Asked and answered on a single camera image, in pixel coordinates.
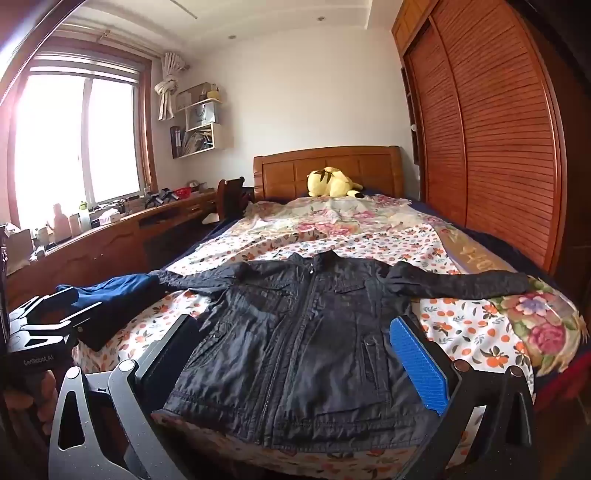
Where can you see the folded blue garment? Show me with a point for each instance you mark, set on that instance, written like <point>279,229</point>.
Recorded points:
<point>122,298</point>

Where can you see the gold bed runner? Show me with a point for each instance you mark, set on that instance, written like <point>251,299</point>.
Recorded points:
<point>469,255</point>

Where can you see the pink floral quilt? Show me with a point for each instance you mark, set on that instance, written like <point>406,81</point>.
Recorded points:
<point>335,216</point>

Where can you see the tied white curtain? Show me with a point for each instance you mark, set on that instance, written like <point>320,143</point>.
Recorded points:
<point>172,65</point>

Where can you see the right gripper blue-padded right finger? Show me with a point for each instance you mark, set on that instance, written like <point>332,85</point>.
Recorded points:
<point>504,445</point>

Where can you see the black jacket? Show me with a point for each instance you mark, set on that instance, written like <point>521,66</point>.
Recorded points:
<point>296,352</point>

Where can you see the wooden chair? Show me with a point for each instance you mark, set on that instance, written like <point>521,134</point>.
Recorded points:
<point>232,198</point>

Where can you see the person's left hand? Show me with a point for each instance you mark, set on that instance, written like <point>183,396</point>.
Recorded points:
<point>18,401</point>

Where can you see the window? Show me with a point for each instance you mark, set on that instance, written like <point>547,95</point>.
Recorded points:
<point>79,133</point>

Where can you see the white wall shelf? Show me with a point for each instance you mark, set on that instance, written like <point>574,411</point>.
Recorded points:
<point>196,127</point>

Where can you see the wooden louvred wardrobe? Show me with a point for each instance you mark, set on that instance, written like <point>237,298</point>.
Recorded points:
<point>490,144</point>

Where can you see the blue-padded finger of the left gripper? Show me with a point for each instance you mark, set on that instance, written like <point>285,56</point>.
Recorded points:
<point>62,329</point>

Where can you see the red item on desk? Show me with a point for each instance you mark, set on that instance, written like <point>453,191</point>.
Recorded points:
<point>183,192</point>

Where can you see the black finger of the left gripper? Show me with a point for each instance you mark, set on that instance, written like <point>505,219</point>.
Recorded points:
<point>33,311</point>

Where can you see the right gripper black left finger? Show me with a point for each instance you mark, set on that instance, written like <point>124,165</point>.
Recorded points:
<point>102,428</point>

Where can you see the pink bottle on desk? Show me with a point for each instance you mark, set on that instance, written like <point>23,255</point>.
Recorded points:
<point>61,226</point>

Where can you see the long wooden desk cabinet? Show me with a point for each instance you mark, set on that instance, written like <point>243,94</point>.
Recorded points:
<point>138,243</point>

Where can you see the cardboard box on desk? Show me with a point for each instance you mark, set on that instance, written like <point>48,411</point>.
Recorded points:
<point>19,246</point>

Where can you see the yellow plush toy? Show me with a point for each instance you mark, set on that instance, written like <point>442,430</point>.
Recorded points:
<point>331,182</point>

